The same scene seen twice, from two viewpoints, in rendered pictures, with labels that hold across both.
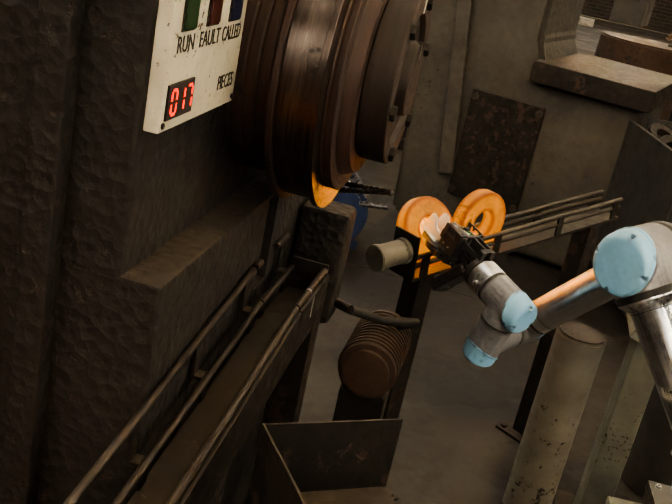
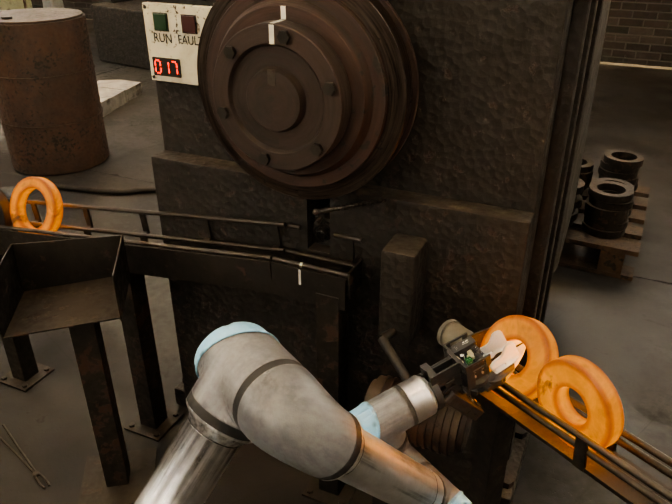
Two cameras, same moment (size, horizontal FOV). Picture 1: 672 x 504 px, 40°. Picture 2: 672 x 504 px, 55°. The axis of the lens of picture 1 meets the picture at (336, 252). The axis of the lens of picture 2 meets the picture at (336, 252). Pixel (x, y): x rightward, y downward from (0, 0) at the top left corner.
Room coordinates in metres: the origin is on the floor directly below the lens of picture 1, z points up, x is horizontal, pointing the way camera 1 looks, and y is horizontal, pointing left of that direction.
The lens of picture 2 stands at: (1.91, -1.20, 1.45)
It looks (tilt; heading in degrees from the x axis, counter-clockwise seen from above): 28 degrees down; 105
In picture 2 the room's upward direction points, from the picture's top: straight up
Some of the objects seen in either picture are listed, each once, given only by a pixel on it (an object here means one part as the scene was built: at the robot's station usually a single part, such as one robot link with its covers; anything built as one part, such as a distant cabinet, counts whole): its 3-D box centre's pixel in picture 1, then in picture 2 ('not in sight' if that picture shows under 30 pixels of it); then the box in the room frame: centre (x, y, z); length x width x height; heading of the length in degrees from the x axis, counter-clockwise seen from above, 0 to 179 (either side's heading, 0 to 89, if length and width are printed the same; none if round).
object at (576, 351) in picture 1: (552, 424); not in sight; (2.04, -0.61, 0.26); 0.12 x 0.12 x 0.52
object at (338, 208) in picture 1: (317, 259); (403, 289); (1.74, 0.03, 0.68); 0.11 x 0.08 x 0.24; 80
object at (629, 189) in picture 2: not in sight; (519, 179); (2.03, 1.96, 0.22); 1.20 x 0.81 x 0.44; 168
